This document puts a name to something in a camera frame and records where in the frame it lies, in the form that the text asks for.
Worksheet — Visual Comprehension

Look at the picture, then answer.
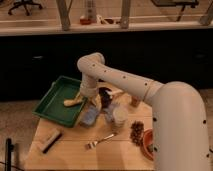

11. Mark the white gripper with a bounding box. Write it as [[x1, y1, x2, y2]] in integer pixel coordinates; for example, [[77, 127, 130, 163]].
[[80, 74, 98, 98]]

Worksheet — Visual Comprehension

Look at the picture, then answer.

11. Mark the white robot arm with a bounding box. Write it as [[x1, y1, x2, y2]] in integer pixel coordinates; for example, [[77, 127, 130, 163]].
[[77, 53, 211, 171]]

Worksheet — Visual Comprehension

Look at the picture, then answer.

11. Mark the clear plastic cup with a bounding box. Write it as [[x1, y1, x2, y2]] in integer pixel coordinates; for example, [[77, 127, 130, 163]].
[[113, 106, 128, 130]]

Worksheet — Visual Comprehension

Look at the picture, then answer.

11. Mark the yellow banana in tray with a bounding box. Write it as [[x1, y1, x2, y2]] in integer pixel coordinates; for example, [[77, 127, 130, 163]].
[[63, 98, 83, 107]]

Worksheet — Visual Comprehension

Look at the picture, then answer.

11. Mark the green plastic tray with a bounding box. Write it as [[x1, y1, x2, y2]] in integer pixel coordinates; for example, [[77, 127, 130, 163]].
[[33, 76, 87, 127]]

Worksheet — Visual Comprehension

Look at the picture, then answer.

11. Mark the silver metal fork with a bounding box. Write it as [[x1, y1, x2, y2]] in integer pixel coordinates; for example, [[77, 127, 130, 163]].
[[85, 133, 117, 150]]

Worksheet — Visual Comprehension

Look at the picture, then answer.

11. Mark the brown pine cone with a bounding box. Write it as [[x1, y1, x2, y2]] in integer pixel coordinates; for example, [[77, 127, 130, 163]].
[[130, 121, 144, 146]]

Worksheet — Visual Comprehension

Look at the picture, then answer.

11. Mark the red object on shelf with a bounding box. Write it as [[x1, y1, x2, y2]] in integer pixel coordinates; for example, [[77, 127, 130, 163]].
[[79, 16, 92, 25]]

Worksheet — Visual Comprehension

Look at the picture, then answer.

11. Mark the orange bowl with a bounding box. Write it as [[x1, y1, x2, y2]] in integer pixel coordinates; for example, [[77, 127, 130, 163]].
[[141, 129, 153, 161]]

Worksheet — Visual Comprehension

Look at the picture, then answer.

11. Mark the black stand at left edge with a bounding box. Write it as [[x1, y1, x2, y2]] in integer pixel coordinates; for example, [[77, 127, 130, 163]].
[[4, 138, 14, 171]]

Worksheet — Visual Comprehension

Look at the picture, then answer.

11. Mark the black office chair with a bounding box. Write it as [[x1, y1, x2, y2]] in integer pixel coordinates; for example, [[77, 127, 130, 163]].
[[8, 0, 43, 16]]

